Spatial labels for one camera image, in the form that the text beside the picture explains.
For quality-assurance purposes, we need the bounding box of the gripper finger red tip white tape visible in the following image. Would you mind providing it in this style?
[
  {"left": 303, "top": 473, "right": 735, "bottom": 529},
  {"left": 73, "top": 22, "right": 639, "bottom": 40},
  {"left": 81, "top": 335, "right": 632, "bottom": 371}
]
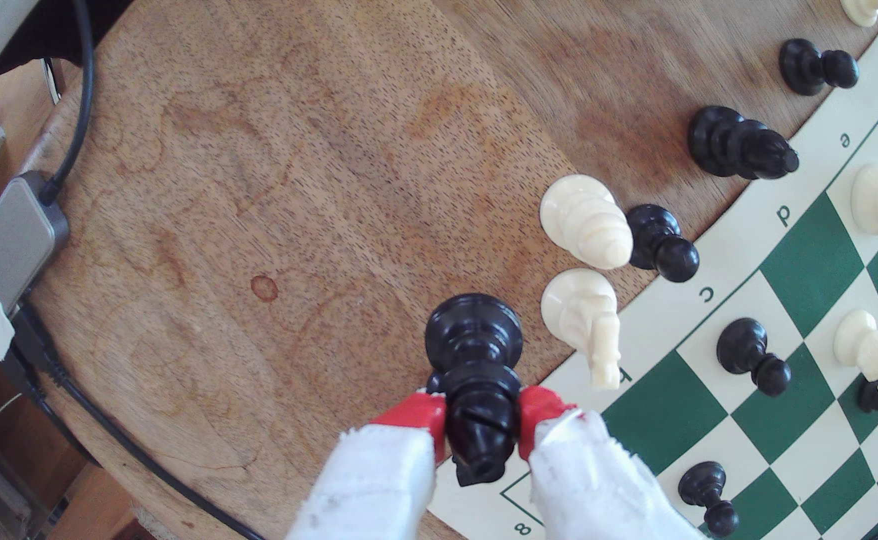
[
  {"left": 285, "top": 393, "right": 448, "bottom": 540},
  {"left": 519, "top": 385, "right": 706, "bottom": 540}
]

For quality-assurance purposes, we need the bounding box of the green and white chess mat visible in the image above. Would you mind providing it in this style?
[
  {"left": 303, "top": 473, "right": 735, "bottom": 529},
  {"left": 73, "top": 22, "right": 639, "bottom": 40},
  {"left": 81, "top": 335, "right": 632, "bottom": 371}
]
[{"left": 425, "top": 11, "right": 878, "bottom": 540}]

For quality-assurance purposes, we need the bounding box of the white knight chess piece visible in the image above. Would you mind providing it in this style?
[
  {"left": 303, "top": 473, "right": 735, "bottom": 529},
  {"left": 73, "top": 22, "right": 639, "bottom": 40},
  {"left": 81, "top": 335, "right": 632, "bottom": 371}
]
[{"left": 540, "top": 268, "right": 623, "bottom": 391}]

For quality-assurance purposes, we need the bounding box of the white bishop chess piece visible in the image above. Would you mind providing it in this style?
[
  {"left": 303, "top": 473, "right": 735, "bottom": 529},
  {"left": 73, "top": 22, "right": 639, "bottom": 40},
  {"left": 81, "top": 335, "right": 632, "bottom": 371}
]
[{"left": 539, "top": 174, "right": 634, "bottom": 271}]

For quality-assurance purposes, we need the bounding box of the white rook chess piece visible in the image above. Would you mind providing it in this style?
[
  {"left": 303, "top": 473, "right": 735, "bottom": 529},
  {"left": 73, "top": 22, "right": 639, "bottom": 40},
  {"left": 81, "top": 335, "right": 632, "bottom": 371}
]
[{"left": 833, "top": 309, "right": 878, "bottom": 401}]

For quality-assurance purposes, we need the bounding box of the white pawn chess piece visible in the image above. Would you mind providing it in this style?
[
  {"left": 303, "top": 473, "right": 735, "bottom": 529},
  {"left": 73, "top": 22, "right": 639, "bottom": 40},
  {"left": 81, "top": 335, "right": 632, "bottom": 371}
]
[{"left": 841, "top": 0, "right": 878, "bottom": 28}]

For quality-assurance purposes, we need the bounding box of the grey usb hub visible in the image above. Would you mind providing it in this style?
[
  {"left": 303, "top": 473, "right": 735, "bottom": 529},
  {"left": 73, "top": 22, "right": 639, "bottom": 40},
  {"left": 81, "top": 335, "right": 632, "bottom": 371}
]
[{"left": 0, "top": 171, "right": 71, "bottom": 380}]

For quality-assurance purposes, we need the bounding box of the black cable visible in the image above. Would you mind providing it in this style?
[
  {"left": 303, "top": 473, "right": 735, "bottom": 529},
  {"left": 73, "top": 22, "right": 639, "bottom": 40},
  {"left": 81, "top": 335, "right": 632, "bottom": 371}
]
[
  {"left": 37, "top": 0, "right": 97, "bottom": 205},
  {"left": 4, "top": 300, "right": 268, "bottom": 540}
]

